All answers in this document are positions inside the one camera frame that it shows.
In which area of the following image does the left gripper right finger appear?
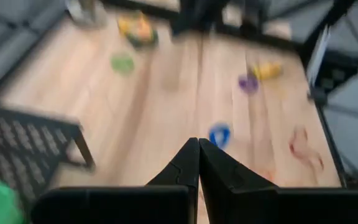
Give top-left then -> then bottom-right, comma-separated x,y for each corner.
200,139 -> 358,224

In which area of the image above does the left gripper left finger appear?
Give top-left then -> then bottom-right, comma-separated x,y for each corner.
31,138 -> 200,224

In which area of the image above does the red rubber band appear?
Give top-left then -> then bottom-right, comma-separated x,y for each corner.
288,124 -> 325,171

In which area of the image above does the black perforated metal riser shelf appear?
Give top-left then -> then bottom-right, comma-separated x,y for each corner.
0,99 -> 96,215

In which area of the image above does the black table clamp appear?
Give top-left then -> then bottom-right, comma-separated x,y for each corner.
309,88 -> 328,106

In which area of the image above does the Crayola crayon box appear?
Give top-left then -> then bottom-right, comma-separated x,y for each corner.
116,12 -> 160,49
249,61 -> 284,81

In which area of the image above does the table lamp with white bulb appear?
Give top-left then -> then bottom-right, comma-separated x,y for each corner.
65,0 -> 108,29

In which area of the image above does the blue coil keychain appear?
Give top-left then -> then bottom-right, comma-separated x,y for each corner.
208,123 -> 232,150

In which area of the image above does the black table frame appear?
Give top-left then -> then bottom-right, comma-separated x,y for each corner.
98,0 -> 358,187

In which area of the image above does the purple coil keychain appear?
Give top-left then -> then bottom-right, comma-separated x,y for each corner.
237,73 -> 260,95

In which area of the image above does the green coil keychain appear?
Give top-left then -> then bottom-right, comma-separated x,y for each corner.
109,51 -> 135,76

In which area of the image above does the aluminium frame post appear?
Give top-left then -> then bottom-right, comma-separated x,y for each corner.
306,26 -> 331,85

